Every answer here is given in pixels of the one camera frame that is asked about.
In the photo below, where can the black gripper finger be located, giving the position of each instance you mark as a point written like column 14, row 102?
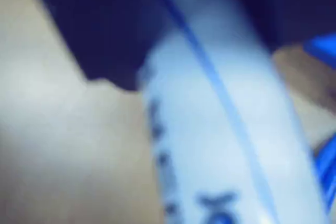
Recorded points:
column 288, row 3
column 105, row 24

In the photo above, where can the blue capped white marker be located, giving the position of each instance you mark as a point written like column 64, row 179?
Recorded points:
column 215, row 129

